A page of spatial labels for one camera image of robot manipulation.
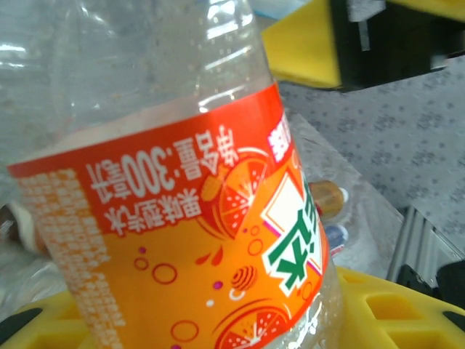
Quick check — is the orange label plastic bottle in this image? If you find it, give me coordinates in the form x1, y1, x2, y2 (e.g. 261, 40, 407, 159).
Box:
0, 0, 344, 349

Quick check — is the brown drink plastic bottle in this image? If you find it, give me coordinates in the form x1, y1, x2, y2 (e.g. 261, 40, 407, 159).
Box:
308, 180, 349, 221

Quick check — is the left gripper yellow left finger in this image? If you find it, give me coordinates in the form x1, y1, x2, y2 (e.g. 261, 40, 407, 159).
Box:
0, 290, 94, 349

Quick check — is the blue label plastic bottle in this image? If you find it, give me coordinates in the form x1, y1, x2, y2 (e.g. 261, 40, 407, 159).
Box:
324, 222, 350, 260

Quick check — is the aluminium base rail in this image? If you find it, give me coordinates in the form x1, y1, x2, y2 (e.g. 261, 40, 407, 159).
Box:
387, 205, 465, 288

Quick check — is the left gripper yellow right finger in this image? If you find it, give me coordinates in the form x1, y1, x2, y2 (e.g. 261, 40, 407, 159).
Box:
333, 267, 465, 349

